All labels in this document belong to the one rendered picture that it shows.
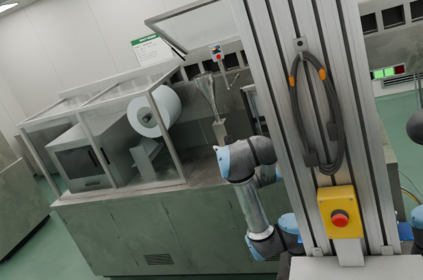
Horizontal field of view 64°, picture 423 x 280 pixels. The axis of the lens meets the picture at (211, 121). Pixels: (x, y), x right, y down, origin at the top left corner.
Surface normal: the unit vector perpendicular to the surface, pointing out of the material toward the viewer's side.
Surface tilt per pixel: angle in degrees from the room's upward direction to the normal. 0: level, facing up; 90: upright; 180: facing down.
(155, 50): 90
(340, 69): 90
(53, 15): 90
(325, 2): 90
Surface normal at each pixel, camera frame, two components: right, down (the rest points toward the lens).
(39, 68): -0.27, 0.43
